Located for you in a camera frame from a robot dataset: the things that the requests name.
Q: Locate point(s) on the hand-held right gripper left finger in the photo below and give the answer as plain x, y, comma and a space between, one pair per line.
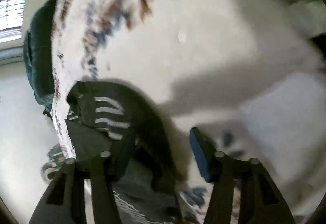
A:
100, 175

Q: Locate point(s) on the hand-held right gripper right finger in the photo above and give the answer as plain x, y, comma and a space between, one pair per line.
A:
202, 152

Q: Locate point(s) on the dark striped small garment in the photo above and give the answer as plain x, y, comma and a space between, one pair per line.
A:
107, 112

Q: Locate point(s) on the green patterned slipper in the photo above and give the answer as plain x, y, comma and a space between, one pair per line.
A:
54, 162

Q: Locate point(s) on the white floral printed bedsheet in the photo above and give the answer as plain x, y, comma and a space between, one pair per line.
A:
193, 48

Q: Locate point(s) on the dark teal blanket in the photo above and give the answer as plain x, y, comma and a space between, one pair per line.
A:
38, 61

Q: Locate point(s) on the window with blinds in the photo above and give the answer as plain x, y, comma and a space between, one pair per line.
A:
12, 7

